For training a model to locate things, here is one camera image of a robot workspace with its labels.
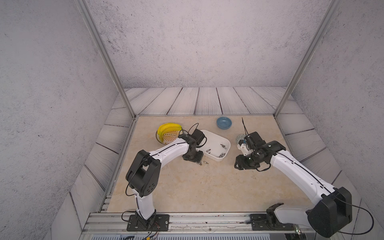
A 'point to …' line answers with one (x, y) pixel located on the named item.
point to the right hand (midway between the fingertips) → (239, 165)
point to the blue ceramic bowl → (224, 123)
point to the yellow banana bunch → (167, 127)
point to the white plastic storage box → (216, 148)
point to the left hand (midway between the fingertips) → (199, 160)
